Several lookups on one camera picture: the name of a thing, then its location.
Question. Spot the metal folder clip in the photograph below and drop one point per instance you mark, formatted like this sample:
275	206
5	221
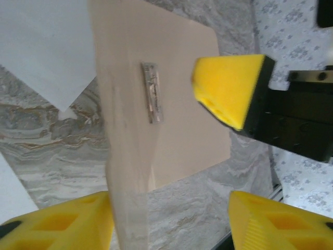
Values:
153	96

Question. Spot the white paper sheet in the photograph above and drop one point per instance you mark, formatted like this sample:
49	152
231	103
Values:
10	192
39	52

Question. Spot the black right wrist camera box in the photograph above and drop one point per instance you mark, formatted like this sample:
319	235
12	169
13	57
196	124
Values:
325	13

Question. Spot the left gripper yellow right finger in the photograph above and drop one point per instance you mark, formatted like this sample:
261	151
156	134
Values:
281	229

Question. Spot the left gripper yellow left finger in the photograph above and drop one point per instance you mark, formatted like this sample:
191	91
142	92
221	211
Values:
57	226

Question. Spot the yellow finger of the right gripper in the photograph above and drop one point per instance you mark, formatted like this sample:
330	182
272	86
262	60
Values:
229	86

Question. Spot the wide aluminium side rail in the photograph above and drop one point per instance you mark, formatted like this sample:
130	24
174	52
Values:
278	194

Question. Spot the tan paper folder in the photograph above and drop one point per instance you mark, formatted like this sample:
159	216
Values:
187	145

